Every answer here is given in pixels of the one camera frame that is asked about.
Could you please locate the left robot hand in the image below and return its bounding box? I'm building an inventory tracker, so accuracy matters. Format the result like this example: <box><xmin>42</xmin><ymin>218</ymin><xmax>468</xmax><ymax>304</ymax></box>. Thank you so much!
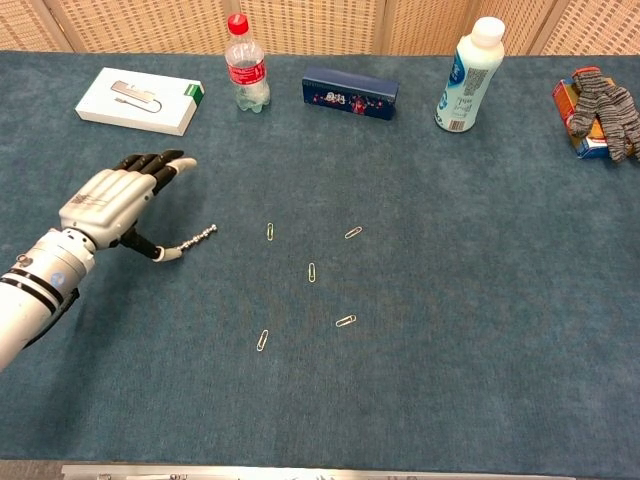
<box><xmin>58</xmin><ymin>148</ymin><xmax>199</xmax><ymax>264</ymax></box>

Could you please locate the white USB hub box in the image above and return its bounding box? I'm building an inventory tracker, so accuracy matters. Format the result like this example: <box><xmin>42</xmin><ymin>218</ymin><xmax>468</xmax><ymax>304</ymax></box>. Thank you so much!
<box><xmin>74</xmin><ymin>67</ymin><xmax>206</xmax><ymax>137</ymax></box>

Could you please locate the clear bottle red cap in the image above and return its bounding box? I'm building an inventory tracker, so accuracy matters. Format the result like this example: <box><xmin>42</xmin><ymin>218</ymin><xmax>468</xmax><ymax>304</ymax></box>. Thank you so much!
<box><xmin>224</xmin><ymin>13</ymin><xmax>272</xmax><ymax>113</ymax></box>

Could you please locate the dark blue printed box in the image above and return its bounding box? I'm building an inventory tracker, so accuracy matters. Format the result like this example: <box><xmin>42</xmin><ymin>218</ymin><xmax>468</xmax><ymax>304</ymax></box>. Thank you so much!
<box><xmin>301</xmin><ymin>67</ymin><xmax>400</xmax><ymax>122</ymax></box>

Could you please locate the wicker folding screen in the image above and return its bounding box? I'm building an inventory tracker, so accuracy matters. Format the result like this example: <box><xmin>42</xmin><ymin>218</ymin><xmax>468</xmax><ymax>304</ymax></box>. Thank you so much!
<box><xmin>0</xmin><ymin>0</ymin><xmax>640</xmax><ymax>56</ymax></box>

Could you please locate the teal felt table cover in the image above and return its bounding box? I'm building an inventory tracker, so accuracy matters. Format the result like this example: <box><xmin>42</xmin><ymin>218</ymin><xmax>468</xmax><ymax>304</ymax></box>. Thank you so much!
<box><xmin>0</xmin><ymin>49</ymin><xmax>640</xmax><ymax>474</ymax></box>

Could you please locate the white milk bottle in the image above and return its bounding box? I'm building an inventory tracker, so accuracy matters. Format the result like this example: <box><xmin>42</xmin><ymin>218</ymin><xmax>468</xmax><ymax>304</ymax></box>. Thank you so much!
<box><xmin>433</xmin><ymin>16</ymin><xmax>506</xmax><ymax>134</ymax></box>

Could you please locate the orange carton box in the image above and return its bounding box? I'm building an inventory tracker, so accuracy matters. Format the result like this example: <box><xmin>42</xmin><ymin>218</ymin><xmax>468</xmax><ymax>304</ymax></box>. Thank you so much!
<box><xmin>551</xmin><ymin>66</ymin><xmax>640</xmax><ymax>160</ymax></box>

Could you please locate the grey knitted glove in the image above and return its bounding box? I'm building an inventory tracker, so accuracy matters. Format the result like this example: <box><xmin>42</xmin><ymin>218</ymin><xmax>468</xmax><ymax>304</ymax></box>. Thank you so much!
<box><xmin>569</xmin><ymin>71</ymin><xmax>640</xmax><ymax>164</ymax></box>

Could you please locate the aluminium table edge rail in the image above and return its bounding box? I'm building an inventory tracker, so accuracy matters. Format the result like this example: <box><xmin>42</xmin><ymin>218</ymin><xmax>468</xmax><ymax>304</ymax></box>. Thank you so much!
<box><xmin>60</xmin><ymin>463</ymin><xmax>576</xmax><ymax>480</ymax></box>

